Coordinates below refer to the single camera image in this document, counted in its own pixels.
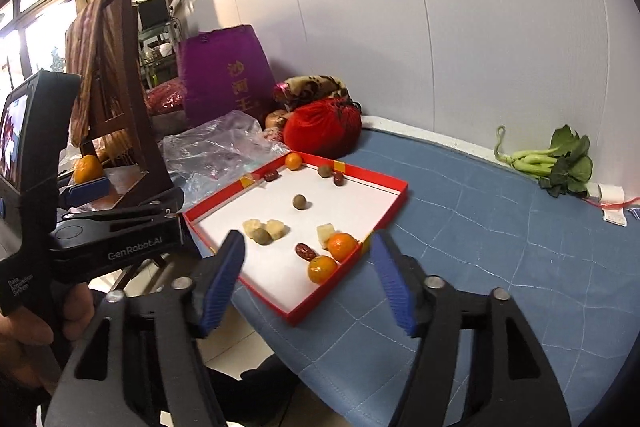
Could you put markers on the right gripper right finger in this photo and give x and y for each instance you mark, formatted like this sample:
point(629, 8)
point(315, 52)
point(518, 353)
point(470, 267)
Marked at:
point(478, 361)

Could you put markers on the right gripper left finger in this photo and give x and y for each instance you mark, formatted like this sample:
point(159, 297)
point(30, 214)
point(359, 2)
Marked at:
point(139, 357)

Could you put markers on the pale ginger piece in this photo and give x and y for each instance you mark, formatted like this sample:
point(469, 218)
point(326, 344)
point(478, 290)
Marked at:
point(325, 232)
point(276, 229)
point(250, 226)

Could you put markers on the dark red jujube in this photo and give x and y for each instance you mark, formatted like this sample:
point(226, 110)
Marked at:
point(305, 252)

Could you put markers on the large orange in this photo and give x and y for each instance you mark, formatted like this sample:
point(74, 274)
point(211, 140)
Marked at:
point(340, 245)
point(321, 268)

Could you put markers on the small orange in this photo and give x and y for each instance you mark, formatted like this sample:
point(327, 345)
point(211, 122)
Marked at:
point(294, 161)

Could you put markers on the red jujube top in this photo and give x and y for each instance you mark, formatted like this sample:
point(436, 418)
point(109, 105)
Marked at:
point(339, 179)

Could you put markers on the left hand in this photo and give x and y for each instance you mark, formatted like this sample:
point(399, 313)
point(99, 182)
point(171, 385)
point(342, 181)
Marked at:
point(23, 328)

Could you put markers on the orange on chair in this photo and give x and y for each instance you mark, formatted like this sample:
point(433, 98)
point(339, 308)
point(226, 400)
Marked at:
point(88, 168)

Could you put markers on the blue quilted mat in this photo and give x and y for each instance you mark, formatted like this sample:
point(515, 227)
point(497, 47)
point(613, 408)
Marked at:
point(574, 276)

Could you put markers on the dark wooden chair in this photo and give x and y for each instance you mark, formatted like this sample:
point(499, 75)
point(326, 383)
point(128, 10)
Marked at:
point(128, 138)

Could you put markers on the clear plastic bag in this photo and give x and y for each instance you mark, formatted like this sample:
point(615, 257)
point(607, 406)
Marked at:
point(204, 159)

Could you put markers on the red patterned bag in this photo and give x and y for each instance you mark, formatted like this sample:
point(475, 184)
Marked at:
point(165, 98)

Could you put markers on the striped brown scarf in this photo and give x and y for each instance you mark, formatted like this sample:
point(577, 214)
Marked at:
point(89, 53)

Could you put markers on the white red paper packet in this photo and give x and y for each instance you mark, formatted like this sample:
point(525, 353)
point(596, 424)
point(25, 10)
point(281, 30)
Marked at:
point(611, 201)

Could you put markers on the blue printed plastic wrapper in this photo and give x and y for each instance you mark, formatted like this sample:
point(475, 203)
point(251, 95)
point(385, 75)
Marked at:
point(635, 212)

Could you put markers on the red white shallow box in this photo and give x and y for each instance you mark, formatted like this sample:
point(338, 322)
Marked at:
point(366, 202)

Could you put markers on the green bok choy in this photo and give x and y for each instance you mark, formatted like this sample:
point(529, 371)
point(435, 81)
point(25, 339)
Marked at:
point(564, 168)

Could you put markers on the purple gift bag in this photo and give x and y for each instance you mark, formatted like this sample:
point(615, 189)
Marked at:
point(224, 70)

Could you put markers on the floral brown cloth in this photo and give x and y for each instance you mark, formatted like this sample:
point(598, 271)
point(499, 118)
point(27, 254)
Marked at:
point(303, 90)

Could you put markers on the wooden window door frame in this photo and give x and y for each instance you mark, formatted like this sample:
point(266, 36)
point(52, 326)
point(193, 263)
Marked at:
point(33, 37)

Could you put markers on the red drawstring pouch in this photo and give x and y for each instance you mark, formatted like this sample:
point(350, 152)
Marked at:
point(328, 128)

